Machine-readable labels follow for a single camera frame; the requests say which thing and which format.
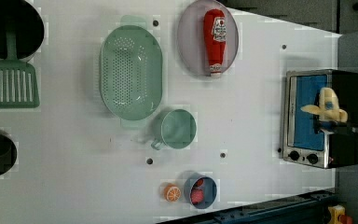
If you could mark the red ketchup bottle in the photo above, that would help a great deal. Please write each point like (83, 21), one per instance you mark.
(215, 38)

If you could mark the green mug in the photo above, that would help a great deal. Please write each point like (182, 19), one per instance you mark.
(175, 129)

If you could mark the orange slice toy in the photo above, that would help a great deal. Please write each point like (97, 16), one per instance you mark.
(172, 193)

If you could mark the peeled plush banana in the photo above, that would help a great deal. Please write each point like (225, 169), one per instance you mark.
(328, 108)

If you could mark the blue bowl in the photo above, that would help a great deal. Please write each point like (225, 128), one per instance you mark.
(207, 184)

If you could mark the black toaster oven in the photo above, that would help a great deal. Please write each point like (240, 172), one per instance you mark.
(315, 103)

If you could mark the grey round plate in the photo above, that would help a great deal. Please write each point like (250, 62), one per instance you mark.
(190, 37)

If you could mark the green spatula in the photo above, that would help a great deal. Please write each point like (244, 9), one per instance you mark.
(18, 82)

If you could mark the black round pot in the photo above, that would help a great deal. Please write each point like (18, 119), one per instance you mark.
(20, 18)

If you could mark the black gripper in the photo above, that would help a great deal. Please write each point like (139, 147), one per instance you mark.
(335, 127)

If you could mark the red strawberry toy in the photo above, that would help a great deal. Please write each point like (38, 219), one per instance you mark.
(196, 196)

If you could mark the green oval colander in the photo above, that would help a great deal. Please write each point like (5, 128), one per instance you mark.
(131, 63)

